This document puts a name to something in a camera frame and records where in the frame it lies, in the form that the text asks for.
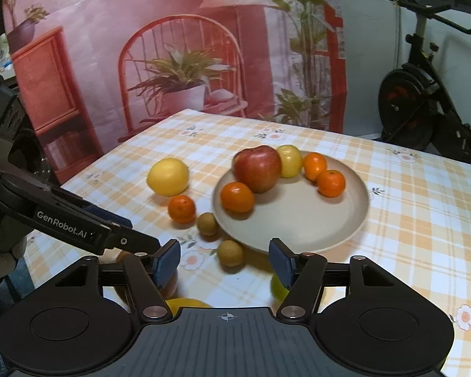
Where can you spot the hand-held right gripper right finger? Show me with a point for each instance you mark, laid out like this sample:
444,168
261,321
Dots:
282,265

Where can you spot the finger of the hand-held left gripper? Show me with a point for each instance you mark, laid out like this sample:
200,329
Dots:
102,214
129,240

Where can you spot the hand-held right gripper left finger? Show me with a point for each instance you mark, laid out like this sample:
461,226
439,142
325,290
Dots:
167,265

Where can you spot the red apple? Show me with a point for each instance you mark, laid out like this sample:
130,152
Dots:
257,169
168,288

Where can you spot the green apple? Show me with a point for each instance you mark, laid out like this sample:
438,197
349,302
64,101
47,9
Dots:
276,292

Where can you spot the yellow lemon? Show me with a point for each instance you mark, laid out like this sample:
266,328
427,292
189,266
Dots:
188,304
168,176

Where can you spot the beige round plate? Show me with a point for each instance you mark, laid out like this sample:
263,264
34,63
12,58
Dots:
298,220

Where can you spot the small brown fruit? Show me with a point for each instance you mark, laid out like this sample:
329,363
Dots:
208,224
230,253

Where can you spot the orange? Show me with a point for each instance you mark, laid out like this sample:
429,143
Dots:
314,166
331,183
237,197

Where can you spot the yellow-green apple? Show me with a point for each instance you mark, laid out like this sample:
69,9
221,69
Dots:
292,161

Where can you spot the person's left hand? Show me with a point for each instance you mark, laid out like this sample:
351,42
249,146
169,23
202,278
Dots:
2,266

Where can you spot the small tangerine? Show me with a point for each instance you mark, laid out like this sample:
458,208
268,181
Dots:
181,209

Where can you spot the orange plaid floral tablecloth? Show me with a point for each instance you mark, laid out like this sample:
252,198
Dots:
396,224

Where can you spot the printed pink backdrop cloth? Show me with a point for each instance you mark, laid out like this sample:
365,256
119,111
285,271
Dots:
102,27

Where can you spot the black exercise bike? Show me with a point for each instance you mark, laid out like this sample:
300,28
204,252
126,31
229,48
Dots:
416,102

